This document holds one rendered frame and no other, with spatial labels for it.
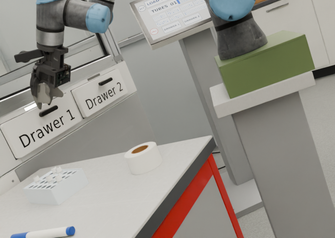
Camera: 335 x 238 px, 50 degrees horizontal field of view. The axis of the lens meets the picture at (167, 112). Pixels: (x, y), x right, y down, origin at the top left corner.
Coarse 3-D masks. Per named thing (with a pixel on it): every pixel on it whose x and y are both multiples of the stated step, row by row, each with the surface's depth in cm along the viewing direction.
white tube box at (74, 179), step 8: (80, 168) 78; (64, 176) 79; (72, 176) 76; (80, 176) 78; (32, 184) 82; (40, 184) 79; (48, 184) 77; (56, 184) 75; (64, 184) 75; (72, 184) 76; (80, 184) 77; (24, 192) 81; (32, 192) 78; (40, 192) 76; (48, 192) 73; (56, 192) 73; (64, 192) 74; (72, 192) 76; (32, 200) 80; (40, 200) 77; (48, 200) 75; (56, 200) 73; (64, 200) 74
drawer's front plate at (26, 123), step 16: (64, 96) 124; (32, 112) 111; (64, 112) 122; (0, 128) 103; (16, 128) 105; (32, 128) 110; (48, 128) 115; (64, 128) 120; (16, 144) 104; (32, 144) 109
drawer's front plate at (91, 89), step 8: (112, 72) 148; (96, 80) 139; (112, 80) 147; (120, 80) 151; (80, 88) 131; (88, 88) 134; (96, 88) 138; (104, 88) 142; (80, 96) 130; (88, 96) 133; (96, 96) 137; (112, 96) 145; (120, 96) 149; (80, 104) 129; (88, 104) 132; (96, 104) 136; (104, 104) 140; (88, 112) 132
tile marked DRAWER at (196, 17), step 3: (198, 12) 181; (192, 15) 181; (195, 15) 181; (198, 15) 180; (183, 18) 181; (186, 18) 180; (189, 18) 180; (192, 18) 180; (195, 18) 180; (198, 18) 180; (201, 18) 179; (183, 21) 180; (186, 21) 179; (189, 21) 179; (192, 21) 179; (186, 24) 179
